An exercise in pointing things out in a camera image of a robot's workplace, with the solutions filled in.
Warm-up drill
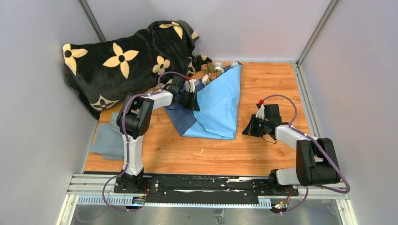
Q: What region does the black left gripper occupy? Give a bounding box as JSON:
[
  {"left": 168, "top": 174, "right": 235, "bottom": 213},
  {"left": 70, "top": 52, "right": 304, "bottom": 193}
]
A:
[{"left": 179, "top": 90, "right": 200, "bottom": 112}]

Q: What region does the pink white fake flower stem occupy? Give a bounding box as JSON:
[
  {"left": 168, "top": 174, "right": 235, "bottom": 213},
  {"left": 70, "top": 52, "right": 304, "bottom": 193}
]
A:
[{"left": 202, "top": 71, "right": 223, "bottom": 86}]

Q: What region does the blue wrapping paper sheet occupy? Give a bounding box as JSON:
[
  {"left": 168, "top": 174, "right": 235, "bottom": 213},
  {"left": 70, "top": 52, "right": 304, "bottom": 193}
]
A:
[{"left": 165, "top": 61, "right": 243, "bottom": 140}]

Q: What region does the orange fake flower stem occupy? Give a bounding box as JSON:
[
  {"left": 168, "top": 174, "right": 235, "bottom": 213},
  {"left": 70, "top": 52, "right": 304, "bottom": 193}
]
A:
[{"left": 201, "top": 63, "right": 219, "bottom": 81}]

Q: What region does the beige ribbon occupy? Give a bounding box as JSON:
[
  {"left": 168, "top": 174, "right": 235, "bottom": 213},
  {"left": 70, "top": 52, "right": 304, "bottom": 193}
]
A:
[{"left": 145, "top": 79, "right": 172, "bottom": 94}]

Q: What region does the blue fake flower stem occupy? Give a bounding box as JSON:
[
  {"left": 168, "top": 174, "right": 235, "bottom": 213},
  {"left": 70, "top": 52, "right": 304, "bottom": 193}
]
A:
[{"left": 214, "top": 61, "right": 241, "bottom": 73}]

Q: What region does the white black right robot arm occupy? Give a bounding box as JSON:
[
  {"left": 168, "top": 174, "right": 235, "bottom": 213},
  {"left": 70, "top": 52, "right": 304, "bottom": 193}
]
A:
[{"left": 242, "top": 104, "right": 341, "bottom": 196}]

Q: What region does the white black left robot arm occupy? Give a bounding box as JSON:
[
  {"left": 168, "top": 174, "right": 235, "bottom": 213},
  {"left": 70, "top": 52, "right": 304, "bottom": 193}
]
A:
[{"left": 115, "top": 74, "right": 200, "bottom": 194}]

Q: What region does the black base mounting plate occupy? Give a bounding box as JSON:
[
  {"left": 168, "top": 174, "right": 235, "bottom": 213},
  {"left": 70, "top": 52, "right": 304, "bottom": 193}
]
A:
[{"left": 114, "top": 173, "right": 299, "bottom": 206}]

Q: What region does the black floral blanket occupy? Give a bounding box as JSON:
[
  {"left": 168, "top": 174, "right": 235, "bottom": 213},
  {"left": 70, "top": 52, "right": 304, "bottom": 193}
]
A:
[{"left": 62, "top": 20, "right": 211, "bottom": 119}]

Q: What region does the light blue denim cloth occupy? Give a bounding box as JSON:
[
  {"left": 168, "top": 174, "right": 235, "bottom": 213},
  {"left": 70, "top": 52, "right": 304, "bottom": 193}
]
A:
[{"left": 90, "top": 112, "right": 125, "bottom": 160}]

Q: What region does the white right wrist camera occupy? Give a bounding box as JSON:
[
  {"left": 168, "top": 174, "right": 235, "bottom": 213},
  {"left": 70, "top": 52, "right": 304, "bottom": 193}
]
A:
[{"left": 255, "top": 104, "right": 265, "bottom": 120}]

